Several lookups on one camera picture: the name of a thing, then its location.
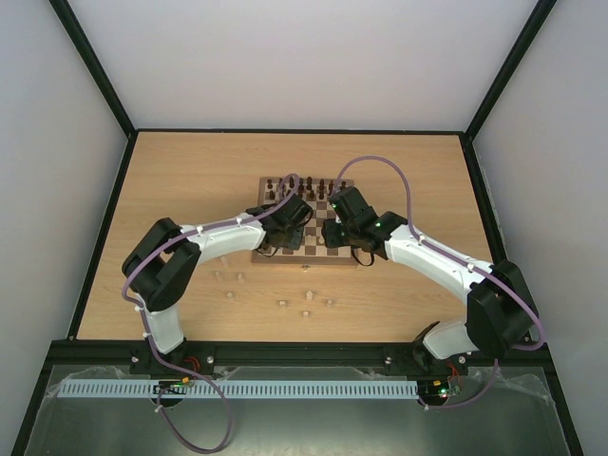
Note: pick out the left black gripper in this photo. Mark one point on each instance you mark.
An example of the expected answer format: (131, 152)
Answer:
(295, 241)

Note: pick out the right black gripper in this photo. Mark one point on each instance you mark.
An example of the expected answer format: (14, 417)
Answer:
(332, 233)

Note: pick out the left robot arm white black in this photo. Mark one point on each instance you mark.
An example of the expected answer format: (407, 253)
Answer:
(159, 269)

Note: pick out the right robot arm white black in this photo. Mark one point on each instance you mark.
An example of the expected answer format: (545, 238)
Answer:
(498, 307)

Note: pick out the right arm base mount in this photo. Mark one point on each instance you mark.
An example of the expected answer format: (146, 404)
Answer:
(413, 359)

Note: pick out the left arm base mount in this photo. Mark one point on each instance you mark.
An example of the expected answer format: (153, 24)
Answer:
(193, 356)

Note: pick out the light blue cable duct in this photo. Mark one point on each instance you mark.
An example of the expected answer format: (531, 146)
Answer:
(240, 389)

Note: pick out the black aluminium frame rail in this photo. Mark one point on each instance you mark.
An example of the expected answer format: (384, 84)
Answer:
(245, 354)

